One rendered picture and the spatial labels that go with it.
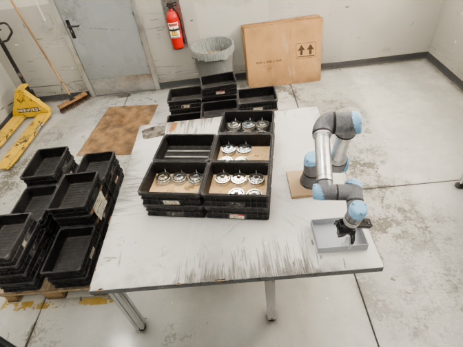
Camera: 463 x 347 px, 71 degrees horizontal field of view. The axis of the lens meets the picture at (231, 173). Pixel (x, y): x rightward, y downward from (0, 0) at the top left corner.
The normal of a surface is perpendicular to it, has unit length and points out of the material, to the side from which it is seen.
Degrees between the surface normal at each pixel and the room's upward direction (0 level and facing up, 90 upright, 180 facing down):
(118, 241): 0
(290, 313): 0
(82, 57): 90
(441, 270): 0
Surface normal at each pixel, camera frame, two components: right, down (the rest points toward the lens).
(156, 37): 0.03, 0.68
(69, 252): -0.11, -0.73
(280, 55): 0.01, 0.50
